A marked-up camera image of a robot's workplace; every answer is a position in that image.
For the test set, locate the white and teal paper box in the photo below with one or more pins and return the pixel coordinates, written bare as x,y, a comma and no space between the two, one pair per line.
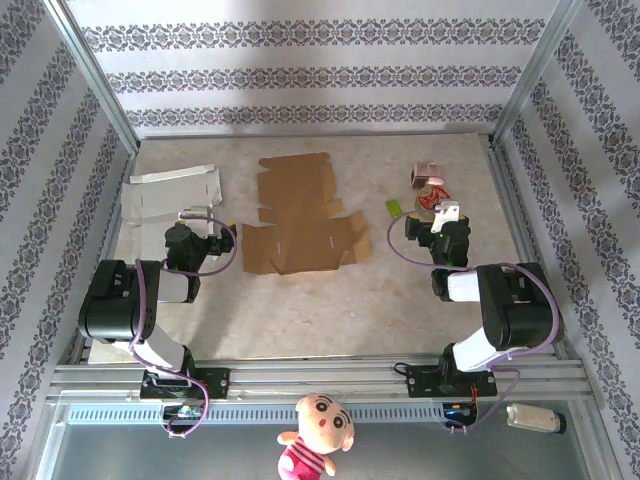
165,190

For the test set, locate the brown cardboard box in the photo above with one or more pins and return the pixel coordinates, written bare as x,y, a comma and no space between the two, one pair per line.
295,235

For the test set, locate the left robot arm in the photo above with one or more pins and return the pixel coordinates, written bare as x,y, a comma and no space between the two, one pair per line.
117,305

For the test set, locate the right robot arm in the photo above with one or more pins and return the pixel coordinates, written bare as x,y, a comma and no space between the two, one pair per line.
520,310

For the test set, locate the small pink box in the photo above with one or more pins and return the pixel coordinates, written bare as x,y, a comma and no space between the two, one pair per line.
427,174

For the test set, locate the round gold tin red lid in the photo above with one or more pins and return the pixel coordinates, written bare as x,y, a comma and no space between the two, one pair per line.
434,197

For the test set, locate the green toy brick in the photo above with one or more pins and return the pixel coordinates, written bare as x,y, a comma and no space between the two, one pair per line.
395,208

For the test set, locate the silver cylindrical device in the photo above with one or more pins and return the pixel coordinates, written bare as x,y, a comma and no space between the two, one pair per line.
532,417

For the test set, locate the plush doll striped shirt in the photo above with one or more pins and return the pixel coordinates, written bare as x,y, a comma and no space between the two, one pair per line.
320,425

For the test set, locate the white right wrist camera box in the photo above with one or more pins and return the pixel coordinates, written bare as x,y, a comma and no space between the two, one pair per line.
446,211

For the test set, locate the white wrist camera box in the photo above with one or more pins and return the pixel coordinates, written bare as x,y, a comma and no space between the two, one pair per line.
194,212
446,211

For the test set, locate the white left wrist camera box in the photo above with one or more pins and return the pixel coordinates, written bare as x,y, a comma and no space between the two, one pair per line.
194,212

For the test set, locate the aluminium right side rail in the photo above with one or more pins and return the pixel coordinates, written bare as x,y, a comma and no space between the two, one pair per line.
502,175

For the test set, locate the aluminium left side rail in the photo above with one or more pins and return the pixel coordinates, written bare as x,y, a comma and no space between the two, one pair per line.
113,225

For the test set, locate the thin aluminium wall rail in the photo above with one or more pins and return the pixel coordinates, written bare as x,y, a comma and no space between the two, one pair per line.
300,135

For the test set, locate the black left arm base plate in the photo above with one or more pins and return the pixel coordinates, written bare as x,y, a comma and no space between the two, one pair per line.
220,382

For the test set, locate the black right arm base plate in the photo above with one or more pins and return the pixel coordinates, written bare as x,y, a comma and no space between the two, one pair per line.
422,382

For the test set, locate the aluminium right frame post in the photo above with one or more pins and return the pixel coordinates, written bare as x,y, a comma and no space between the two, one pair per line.
530,75

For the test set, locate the aluminium frame post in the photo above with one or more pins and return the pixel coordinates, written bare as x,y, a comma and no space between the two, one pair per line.
530,75
95,80

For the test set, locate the long aluminium base rail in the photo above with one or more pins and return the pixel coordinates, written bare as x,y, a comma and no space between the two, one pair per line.
320,375

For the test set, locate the aluminium left frame post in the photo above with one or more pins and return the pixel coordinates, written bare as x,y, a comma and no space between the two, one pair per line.
95,80

